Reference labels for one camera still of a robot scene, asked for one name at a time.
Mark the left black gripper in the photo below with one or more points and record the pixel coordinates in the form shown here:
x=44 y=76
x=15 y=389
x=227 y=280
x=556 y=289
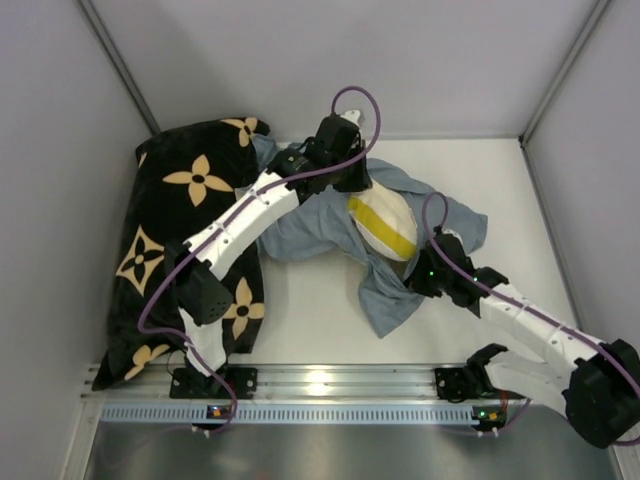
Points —
x=357 y=170

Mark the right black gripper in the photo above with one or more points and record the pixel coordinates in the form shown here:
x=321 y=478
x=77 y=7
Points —
x=420 y=279

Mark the white pillow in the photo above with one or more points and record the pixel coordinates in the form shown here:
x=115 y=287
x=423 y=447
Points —
x=385 y=221

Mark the blue pillow cover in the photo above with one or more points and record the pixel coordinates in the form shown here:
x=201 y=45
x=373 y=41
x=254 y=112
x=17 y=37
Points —
x=323 y=223

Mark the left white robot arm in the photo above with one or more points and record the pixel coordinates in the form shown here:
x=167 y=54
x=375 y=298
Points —
x=199 y=264

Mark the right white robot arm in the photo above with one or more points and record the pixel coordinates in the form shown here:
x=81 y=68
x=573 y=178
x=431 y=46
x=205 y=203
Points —
x=592 y=384

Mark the left corner aluminium profile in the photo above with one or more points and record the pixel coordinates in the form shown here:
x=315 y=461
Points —
x=117 y=61

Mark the corner aluminium profile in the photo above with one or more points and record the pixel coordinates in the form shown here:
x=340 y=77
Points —
x=117 y=61
x=573 y=53

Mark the right corner aluminium profile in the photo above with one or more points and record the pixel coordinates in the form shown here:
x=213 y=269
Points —
x=573 y=53

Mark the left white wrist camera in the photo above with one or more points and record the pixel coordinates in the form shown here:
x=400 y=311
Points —
x=355 y=116

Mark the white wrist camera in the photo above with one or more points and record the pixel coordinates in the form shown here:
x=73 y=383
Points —
x=355 y=116
x=455 y=234

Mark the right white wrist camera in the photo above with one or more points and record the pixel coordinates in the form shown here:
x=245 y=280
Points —
x=455 y=234

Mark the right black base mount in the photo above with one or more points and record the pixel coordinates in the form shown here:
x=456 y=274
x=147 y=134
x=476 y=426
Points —
x=452 y=384

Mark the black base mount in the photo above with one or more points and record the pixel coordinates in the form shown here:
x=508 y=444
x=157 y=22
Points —
x=452 y=384
x=188 y=383

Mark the aluminium mounting rail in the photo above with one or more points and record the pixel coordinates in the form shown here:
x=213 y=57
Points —
x=295 y=383

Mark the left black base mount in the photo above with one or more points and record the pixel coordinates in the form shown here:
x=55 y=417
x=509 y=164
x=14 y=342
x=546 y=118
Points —
x=188 y=383

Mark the grey slotted cable duct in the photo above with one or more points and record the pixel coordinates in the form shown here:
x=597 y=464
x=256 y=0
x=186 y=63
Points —
x=275 y=414

